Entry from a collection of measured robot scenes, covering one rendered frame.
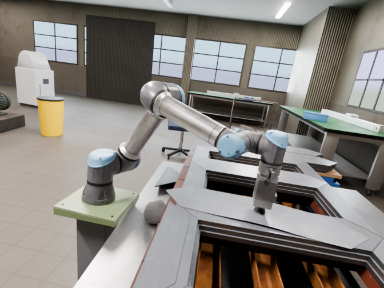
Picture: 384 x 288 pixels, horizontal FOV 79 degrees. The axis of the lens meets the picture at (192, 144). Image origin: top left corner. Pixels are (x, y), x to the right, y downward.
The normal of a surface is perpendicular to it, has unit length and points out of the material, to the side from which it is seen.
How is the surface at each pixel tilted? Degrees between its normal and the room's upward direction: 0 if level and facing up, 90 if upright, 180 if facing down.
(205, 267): 0
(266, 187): 90
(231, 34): 90
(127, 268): 0
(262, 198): 90
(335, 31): 90
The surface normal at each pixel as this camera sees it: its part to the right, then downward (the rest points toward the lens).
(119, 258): 0.13, -0.95
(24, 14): -0.15, 0.26
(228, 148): -0.51, 0.13
